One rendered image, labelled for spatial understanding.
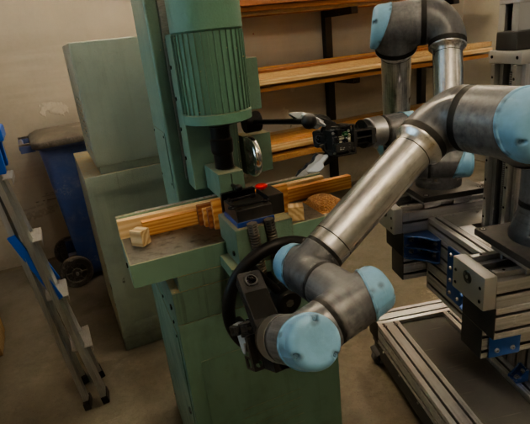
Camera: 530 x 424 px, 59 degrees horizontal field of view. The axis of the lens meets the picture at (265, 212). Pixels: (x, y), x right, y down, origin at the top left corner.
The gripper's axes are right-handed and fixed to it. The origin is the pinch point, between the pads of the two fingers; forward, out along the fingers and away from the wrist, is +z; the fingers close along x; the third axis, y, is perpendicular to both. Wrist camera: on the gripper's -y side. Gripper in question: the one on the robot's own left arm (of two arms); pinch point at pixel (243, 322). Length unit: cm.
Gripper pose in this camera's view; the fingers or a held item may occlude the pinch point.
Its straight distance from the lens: 96.0
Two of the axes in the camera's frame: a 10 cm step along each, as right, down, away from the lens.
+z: -2.9, 2.0, 9.3
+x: 9.2, -2.1, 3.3
